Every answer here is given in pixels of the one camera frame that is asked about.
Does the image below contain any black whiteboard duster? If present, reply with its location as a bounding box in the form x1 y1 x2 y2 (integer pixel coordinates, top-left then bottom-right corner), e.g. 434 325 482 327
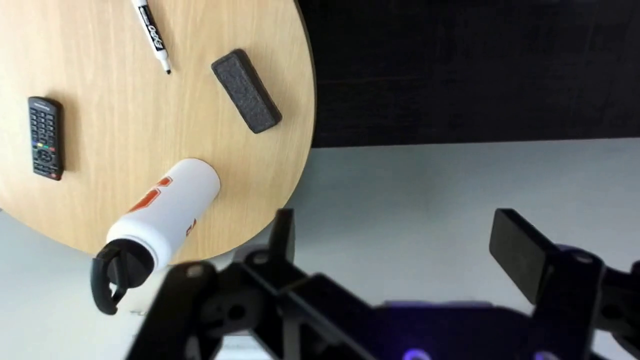
210 47 284 137

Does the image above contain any white bottle with orange logo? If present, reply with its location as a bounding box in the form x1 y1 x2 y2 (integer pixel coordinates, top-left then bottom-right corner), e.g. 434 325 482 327
89 156 222 317

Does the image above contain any white black whiteboard marker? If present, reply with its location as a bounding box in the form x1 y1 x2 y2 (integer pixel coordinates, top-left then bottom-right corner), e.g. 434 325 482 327
127 0 174 77

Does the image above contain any black remote control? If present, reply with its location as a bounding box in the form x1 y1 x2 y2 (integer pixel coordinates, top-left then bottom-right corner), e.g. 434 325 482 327
25 94 65 182

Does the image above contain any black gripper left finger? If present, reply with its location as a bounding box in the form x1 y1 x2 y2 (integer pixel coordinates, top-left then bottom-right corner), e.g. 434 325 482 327
126 206 376 360

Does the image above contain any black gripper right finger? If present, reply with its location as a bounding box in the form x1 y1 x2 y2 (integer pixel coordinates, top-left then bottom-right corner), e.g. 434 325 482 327
487 208 640 360

